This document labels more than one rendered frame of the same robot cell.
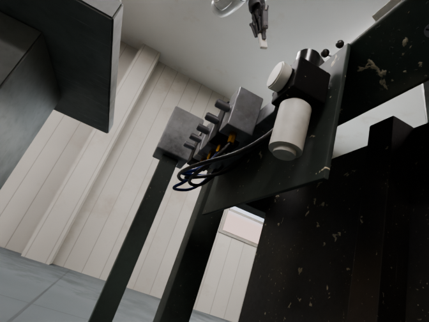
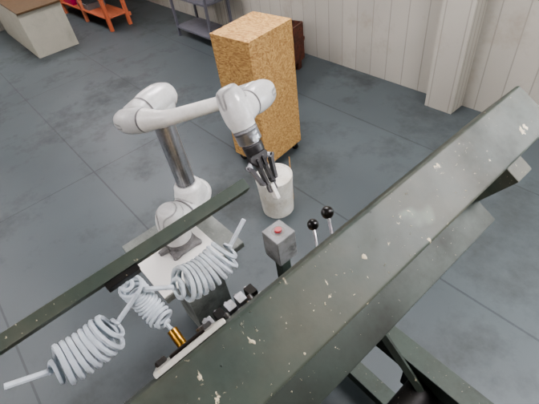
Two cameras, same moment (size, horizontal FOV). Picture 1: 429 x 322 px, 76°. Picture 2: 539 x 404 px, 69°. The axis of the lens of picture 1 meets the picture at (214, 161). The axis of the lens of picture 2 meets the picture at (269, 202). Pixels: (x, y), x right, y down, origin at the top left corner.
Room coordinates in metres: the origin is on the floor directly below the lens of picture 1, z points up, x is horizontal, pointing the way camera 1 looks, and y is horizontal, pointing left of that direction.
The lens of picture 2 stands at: (0.48, -1.03, 2.37)
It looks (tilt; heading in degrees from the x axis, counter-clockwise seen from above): 44 degrees down; 69
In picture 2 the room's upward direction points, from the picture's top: 10 degrees counter-clockwise
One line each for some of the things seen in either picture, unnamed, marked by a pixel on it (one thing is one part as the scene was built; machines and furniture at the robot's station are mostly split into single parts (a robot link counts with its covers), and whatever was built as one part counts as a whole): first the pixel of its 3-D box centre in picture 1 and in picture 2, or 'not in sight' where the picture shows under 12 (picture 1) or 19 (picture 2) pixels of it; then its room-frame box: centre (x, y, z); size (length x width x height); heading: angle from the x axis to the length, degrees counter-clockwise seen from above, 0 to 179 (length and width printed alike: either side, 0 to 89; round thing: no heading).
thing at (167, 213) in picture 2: not in sight; (172, 221); (0.51, 0.53, 0.93); 0.18 x 0.16 x 0.22; 37
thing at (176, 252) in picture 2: not in sight; (176, 241); (0.49, 0.51, 0.79); 0.22 x 0.18 x 0.06; 14
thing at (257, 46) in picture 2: not in sight; (261, 97); (1.67, 1.89, 0.63); 0.50 x 0.42 x 1.25; 21
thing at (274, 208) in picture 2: not in sight; (276, 186); (1.39, 1.17, 0.24); 0.32 x 0.30 x 0.47; 15
